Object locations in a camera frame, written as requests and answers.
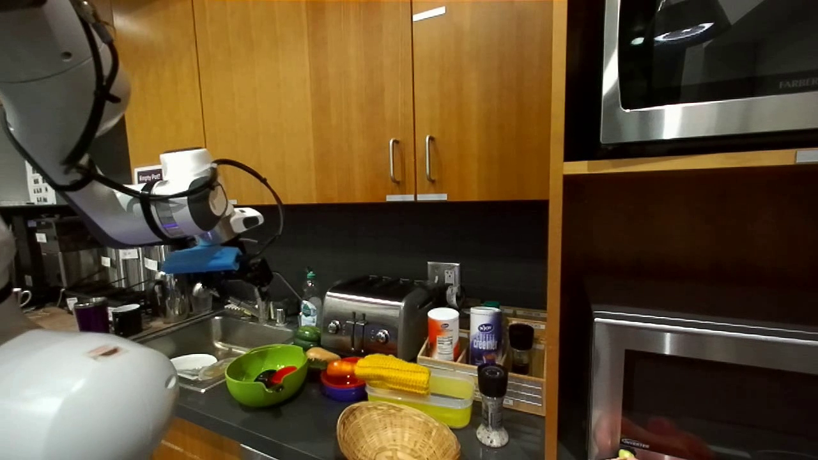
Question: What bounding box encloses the white canister blue label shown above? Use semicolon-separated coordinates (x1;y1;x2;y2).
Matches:
469;305;503;369

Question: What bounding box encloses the metal cabinet handle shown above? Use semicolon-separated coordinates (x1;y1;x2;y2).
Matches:
387;135;407;187
423;132;441;187

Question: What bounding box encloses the yellow-green plastic container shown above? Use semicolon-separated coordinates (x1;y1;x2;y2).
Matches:
366;369;478;432

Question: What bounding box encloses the steel built-in microwave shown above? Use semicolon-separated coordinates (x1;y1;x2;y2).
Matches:
598;0;818;149

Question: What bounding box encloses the green toy bell pepper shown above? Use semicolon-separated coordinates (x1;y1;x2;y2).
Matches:
292;324;323;349

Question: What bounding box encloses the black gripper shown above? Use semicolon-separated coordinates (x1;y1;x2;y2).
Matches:
225;237;280;296

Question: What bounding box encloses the wicker basket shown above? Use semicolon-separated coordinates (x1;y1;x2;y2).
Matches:
332;399;464;460

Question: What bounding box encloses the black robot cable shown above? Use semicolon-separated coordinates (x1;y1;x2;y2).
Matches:
0;0;289;250

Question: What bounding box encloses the green plastic bowl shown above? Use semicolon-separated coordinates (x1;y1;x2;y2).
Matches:
222;343;312;412

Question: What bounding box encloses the small white dish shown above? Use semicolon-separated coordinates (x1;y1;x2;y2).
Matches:
170;349;222;383

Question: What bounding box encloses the dish soap bottle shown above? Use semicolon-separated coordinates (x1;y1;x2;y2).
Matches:
296;269;324;335

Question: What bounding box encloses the black mug white rim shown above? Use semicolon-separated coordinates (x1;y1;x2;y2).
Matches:
108;302;145;339

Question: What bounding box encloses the wooden cabinet door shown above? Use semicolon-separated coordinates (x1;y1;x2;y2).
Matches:
111;0;208;170
193;0;420;208
412;0;554;205

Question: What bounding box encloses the beige toy potato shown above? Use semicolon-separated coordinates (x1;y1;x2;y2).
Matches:
305;346;343;369

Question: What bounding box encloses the stainless steel sink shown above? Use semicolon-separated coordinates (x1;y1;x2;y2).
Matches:
134;306;296;360

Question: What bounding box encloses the red bowl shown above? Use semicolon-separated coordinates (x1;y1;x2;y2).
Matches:
319;356;372;390

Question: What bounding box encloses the black pepper grinder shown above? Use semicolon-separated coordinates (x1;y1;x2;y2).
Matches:
473;362;515;452

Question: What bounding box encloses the white canister red label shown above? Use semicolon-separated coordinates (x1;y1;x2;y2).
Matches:
424;305;464;365

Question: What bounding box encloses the wall power outlet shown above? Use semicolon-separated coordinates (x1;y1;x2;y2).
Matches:
424;259;465;310

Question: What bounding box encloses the wooden crate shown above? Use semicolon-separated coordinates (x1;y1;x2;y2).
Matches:
415;306;549;420

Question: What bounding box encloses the dark spice jar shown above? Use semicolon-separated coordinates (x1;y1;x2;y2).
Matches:
506;323;540;377

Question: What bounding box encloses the steel countertop oven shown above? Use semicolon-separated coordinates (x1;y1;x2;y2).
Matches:
585;305;818;460

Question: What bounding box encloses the silver toaster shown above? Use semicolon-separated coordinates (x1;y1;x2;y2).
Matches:
319;273;447;360

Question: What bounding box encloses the white wall panel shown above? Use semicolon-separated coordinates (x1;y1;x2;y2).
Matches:
21;162;60;208

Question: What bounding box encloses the dark purple mug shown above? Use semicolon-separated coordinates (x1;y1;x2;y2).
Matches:
71;296;113;335

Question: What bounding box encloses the blue bowl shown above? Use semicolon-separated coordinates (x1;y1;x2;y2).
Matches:
317;377;372;406

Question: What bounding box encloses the metal kitchen faucet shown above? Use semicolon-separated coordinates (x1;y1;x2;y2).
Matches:
189;278;218;319

